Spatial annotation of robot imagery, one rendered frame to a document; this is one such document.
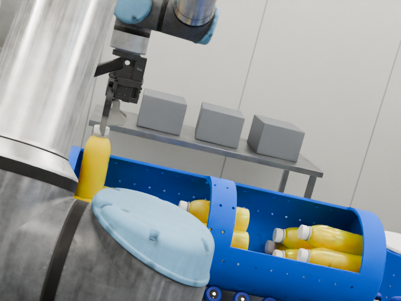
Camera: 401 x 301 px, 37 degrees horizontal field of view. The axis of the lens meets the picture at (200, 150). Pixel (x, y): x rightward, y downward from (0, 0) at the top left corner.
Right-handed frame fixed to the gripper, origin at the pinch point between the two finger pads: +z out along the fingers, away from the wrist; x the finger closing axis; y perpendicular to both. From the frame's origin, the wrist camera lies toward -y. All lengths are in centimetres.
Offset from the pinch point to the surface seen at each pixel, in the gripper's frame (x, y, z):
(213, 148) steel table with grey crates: 235, 69, 37
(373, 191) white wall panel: 326, 228, 58
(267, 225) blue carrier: 14, 52, 19
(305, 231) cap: -2, 58, 14
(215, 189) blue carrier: -5.6, 30.9, 7.6
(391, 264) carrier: 40, 107, 31
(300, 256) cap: -6, 57, 20
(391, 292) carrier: 38, 109, 41
